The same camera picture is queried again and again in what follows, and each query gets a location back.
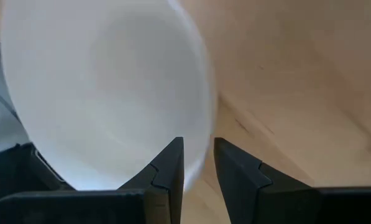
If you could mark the white bowl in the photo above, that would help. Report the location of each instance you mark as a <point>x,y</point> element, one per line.
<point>95,93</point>

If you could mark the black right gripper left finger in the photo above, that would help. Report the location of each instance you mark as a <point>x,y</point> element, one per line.
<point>168,174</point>

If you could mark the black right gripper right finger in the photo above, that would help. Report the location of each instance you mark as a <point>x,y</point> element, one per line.
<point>241,186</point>

